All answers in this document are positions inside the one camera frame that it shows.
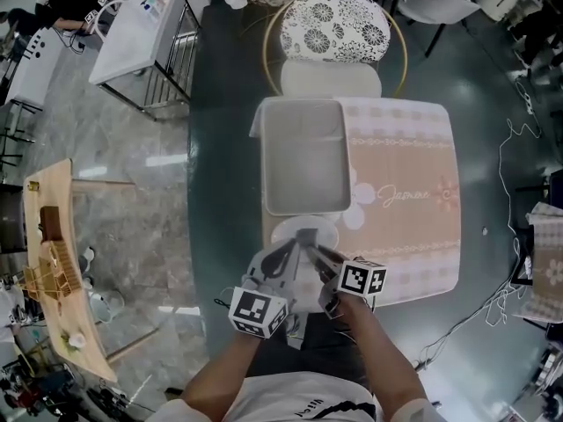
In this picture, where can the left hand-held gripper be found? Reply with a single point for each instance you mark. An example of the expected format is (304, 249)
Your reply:
(257, 312)

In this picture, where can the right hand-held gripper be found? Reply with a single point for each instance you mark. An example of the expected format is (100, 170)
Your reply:
(363, 277)

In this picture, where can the white round plate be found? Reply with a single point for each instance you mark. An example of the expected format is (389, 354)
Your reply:
(283, 231)

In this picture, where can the person's left forearm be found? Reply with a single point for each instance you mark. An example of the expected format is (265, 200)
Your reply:
(220, 376)

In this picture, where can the person's right forearm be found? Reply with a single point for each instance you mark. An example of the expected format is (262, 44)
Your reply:
(382, 354)

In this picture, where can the person's dark trousers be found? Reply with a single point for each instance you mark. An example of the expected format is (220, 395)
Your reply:
(321, 350)

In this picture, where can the grey rectangular tray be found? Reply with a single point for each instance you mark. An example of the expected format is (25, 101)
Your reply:
(303, 156)

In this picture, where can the pink patterned tablecloth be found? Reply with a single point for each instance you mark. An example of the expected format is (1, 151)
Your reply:
(404, 169)

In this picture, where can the person's white shirt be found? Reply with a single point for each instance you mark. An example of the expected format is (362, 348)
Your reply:
(286, 400)

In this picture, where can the clear water bottle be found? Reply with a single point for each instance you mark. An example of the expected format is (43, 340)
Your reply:
(103, 308)

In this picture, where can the white cup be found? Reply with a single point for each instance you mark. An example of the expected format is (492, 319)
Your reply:
(77, 340)

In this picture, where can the chequered floral tablecloth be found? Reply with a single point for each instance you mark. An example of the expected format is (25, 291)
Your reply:
(545, 271)

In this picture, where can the light wooden organizer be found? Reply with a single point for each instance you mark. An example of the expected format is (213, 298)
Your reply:
(55, 271)

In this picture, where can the light wooden desk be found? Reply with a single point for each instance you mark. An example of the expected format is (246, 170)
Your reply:
(53, 310)

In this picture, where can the brown wooden box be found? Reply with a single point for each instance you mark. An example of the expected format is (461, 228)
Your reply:
(50, 223)

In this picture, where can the white metal-legged table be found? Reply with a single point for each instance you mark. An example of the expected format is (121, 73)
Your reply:
(136, 42)

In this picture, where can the grey plastic chair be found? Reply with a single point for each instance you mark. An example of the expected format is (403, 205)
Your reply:
(433, 5)

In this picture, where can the white cabinet with black dots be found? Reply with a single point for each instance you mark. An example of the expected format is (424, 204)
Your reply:
(35, 66)

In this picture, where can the gold frame floral chair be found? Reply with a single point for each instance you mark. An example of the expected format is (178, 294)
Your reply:
(336, 24)

